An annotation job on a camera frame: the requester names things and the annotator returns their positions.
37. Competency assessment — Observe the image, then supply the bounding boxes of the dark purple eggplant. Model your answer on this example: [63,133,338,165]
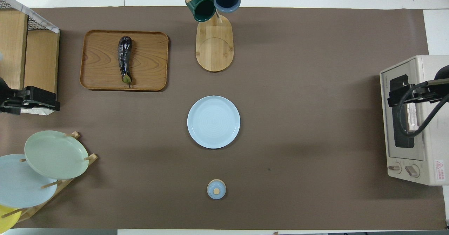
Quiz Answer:
[118,36,133,88]

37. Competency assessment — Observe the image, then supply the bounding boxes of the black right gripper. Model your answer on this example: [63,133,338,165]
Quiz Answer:
[388,79,449,107]

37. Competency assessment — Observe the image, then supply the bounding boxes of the light blue round plate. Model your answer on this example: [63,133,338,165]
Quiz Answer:
[187,95,241,149]

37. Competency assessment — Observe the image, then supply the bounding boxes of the yellow plate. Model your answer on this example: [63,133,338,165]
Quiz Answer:
[0,204,21,233]

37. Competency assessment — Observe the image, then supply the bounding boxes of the pale green plate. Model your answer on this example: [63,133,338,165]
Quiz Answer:
[25,130,89,180]

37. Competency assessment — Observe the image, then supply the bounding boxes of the brown table mat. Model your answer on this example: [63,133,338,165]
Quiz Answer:
[0,6,448,230]

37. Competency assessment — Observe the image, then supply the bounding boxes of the rectangular wooden tray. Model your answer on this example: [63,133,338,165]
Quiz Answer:
[80,30,169,92]

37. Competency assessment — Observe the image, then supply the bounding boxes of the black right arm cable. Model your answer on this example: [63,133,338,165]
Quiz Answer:
[398,82,449,138]

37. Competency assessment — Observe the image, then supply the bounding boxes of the dark green mug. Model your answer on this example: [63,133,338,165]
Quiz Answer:
[185,0,216,22]

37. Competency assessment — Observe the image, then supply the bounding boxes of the beige toaster oven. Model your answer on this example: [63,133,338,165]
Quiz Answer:
[380,55,449,186]

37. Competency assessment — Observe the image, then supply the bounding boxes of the glass oven door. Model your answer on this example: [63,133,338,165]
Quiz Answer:
[380,58,428,162]

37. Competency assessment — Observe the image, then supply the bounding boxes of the wooden mug tree stand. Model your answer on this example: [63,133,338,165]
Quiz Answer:
[186,0,242,72]

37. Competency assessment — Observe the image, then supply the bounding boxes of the pale blue racked plate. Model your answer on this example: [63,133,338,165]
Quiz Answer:
[0,154,58,208]

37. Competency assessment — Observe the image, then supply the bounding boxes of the wooden plate rack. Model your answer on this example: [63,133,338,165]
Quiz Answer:
[0,132,99,223]

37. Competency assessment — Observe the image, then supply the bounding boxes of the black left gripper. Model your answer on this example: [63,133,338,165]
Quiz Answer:
[0,87,60,115]

